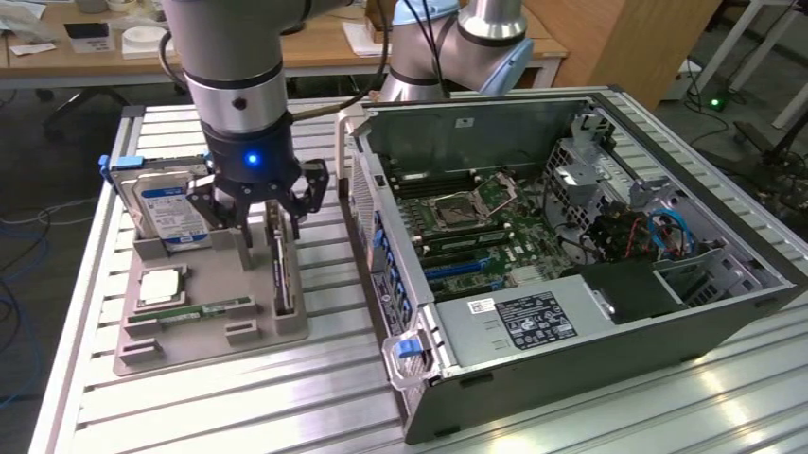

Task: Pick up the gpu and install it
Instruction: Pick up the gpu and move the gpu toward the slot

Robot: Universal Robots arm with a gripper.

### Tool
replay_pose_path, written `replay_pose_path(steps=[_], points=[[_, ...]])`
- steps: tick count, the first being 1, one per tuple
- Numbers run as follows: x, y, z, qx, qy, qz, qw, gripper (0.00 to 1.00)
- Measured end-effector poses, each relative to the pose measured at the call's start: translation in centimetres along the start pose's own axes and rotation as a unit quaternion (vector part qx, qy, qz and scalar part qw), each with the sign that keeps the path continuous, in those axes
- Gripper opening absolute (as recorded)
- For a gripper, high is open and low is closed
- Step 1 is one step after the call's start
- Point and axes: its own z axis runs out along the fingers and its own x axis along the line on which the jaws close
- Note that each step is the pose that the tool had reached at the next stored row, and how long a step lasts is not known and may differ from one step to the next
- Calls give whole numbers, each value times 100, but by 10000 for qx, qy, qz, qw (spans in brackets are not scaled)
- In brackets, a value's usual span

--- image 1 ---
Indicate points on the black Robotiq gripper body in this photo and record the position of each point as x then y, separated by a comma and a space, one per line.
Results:
249, 175

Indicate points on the low-profile graphics card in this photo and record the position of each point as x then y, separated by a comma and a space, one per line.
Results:
281, 284

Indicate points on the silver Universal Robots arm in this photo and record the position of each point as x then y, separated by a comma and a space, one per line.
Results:
234, 47

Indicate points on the hard disk with blue caddy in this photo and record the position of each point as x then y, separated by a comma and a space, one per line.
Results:
158, 208

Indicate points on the grey plastic parts rack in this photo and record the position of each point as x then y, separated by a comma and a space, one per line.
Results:
214, 279

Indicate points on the silver CPU chip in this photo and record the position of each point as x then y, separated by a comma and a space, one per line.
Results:
158, 287

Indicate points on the CPU socket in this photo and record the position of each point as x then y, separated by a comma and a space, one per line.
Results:
455, 210

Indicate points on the black chair base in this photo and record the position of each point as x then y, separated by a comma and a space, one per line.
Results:
82, 104

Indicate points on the green RAM stick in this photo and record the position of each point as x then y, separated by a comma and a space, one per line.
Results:
468, 240
190, 313

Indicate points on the metal socket cover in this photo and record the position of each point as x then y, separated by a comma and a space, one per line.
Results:
499, 194

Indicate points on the stack of white papers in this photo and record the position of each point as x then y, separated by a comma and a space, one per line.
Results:
363, 42

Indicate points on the white round bowl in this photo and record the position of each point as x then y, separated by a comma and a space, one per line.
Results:
145, 40

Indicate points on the green motherboard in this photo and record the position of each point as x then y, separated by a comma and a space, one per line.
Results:
524, 236

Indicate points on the wooden desk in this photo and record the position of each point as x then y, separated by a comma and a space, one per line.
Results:
63, 61

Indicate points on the white box with black lid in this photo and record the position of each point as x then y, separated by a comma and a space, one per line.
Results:
91, 42

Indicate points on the brown cardboard box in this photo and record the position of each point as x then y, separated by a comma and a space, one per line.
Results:
379, 14

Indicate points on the large blue case latch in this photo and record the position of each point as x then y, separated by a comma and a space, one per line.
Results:
405, 349

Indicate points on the silver chipset heatsink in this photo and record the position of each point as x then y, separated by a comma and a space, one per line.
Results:
527, 275

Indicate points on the grey power supply unit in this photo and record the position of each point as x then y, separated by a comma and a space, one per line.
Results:
473, 331

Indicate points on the white paper slip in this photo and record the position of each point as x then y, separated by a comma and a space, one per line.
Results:
31, 48

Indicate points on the white cup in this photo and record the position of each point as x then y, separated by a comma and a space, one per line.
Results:
121, 5

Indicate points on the perforated metal disk bay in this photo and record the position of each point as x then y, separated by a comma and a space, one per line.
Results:
582, 184

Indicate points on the grey cup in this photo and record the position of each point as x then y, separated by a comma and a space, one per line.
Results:
91, 5

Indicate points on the black open PC case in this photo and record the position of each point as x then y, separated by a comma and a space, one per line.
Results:
568, 378

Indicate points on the wooden cabinet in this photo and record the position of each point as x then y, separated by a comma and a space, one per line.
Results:
631, 47

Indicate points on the white device with green light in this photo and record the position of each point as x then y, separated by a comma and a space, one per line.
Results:
715, 101

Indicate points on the grey metal drive cage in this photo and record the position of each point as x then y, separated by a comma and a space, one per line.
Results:
714, 274

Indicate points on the black floor stand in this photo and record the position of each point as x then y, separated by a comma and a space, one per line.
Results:
777, 151

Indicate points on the black intrusion switch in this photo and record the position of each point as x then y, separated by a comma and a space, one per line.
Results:
380, 181

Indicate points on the white desk frame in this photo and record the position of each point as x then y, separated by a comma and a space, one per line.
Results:
739, 42

